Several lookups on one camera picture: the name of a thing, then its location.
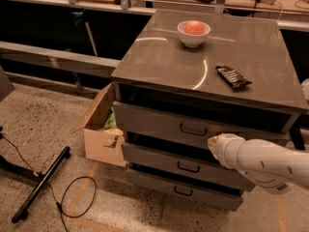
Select black stand leg bar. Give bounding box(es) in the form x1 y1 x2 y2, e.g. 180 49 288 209
12 146 70 224

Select grey drawer cabinet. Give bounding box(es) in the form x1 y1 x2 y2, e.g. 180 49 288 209
112 11 308 197

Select grey metal rail beam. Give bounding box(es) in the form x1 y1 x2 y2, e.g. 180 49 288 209
0 42 120 78

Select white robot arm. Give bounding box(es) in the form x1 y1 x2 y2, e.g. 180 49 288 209
208 132 309 194

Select brown cardboard box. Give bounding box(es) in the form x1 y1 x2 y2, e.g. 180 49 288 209
72 84 126 166

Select red apple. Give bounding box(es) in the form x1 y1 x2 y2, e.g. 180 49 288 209
184 21 205 35

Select grey top drawer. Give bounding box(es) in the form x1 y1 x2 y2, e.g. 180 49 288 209
113 101 291 149

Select black snack packet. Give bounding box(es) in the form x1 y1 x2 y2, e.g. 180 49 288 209
215 66 251 89

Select black floor cable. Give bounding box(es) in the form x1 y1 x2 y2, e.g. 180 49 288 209
0 132 98 232

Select green plastic bag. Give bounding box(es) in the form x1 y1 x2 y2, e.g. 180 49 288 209
103 107 117 130

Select grey bottom drawer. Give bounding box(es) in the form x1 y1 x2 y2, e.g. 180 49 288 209
127 168 242 211

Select black top drawer handle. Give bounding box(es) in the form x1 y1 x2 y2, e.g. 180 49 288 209
179 123 208 136

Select white ceramic bowl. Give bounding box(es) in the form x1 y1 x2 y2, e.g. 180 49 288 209
177 20 211 47

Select grey middle drawer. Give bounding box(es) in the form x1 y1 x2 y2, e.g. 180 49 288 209
122 141 255 191

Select grey drawer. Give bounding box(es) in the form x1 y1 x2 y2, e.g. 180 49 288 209
113 101 291 149
122 141 255 191
127 168 242 211

